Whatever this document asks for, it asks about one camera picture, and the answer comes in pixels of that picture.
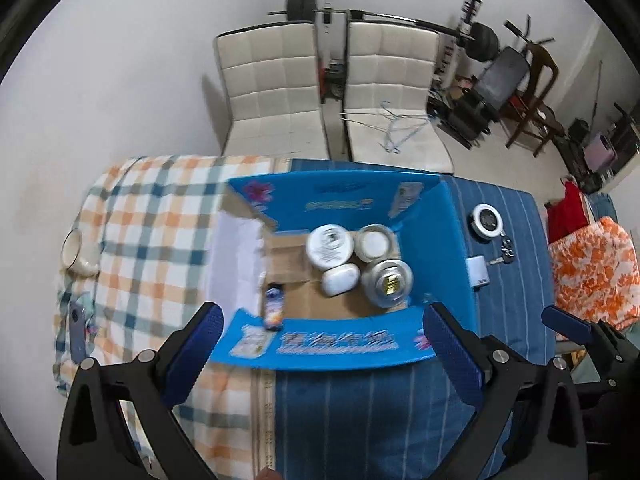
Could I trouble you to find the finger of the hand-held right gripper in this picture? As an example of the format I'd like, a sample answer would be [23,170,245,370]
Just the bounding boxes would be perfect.
[541,304,640,368]

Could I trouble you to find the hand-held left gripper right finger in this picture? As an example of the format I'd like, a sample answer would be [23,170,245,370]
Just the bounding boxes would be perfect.
[423,301,588,480]

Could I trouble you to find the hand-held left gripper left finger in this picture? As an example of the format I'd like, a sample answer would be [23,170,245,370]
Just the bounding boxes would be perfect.
[57,301,225,480]

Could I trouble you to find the clear plastic box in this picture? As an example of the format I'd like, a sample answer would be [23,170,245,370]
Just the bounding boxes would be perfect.
[262,283,287,332]

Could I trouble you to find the silver round tin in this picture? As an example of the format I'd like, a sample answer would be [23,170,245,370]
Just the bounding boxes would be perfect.
[360,258,415,309]

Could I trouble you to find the blue cardboard box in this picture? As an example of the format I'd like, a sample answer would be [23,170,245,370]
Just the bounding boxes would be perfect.
[206,170,479,372]

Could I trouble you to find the white earbuds case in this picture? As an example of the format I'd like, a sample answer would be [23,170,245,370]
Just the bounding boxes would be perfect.
[320,263,361,296]

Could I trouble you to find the small green tin white lid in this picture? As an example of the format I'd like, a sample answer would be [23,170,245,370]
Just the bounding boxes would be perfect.
[354,223,396,264]

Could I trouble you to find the white round jar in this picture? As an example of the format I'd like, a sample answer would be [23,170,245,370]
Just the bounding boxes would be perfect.
[305,224,355,270]

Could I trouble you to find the orange floral cushion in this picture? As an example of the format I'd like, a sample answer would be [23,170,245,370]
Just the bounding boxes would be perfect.
[548,217,640,342]

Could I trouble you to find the black and silver charger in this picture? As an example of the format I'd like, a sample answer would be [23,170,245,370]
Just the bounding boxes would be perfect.
[464,254,489,289]

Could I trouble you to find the bunch of keys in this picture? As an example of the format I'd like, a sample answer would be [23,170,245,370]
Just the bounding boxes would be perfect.
[487,234,516,266]

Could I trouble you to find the red cloth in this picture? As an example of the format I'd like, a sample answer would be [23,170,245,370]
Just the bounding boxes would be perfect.
[547,180,592,244]

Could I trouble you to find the blue striped cloth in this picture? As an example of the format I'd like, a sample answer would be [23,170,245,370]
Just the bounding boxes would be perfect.
[272,159,557,480]

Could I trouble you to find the blue phone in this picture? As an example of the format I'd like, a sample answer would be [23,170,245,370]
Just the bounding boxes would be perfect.
[67,300,91,364]

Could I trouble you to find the black round tin white rim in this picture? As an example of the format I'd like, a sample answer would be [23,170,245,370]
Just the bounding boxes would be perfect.
[468,203,505,242]

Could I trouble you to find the plaid cloth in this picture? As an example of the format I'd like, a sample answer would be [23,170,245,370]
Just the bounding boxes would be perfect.
[52,154,294,480]

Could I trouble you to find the pink box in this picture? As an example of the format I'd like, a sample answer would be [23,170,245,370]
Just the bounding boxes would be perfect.
[587,132,617,174]

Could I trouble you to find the brown wooden chair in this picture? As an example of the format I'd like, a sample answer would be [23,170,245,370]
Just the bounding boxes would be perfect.
[504,14,567,157]

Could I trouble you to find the black weight bench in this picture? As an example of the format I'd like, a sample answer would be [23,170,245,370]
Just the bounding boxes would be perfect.
[444,45,531,151]

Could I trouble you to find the white padded chair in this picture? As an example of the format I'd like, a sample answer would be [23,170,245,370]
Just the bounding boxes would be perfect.
[343,18,455,174]
[213,20,331,159]

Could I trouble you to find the barbell with black weights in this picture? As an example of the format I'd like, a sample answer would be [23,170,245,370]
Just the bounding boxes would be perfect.
[267,0,501,62]

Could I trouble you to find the white barbell rack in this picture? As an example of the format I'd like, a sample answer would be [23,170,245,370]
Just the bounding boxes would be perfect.
[320,0,342,103]

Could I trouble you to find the wire hangers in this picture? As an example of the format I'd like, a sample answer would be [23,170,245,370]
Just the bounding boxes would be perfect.
[342,101,432,154]

